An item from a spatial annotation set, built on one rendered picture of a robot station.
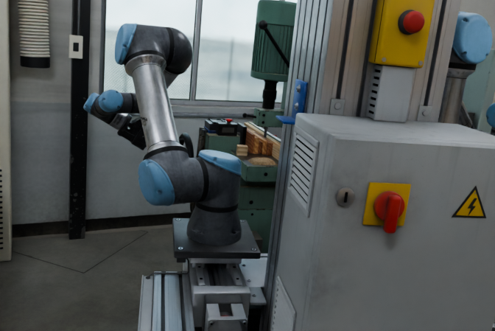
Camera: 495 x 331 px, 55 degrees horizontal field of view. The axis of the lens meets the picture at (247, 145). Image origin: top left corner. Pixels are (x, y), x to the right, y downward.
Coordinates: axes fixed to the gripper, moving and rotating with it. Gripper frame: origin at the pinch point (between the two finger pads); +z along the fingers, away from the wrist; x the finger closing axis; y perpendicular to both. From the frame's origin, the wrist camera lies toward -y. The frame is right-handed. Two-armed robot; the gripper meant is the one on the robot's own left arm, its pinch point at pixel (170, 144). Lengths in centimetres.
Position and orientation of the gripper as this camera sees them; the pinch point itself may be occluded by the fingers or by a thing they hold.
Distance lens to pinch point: 190.6
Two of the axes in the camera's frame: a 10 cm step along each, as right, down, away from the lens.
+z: 7.7, 5.1, 3.9
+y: -5.6, 8.3, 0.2
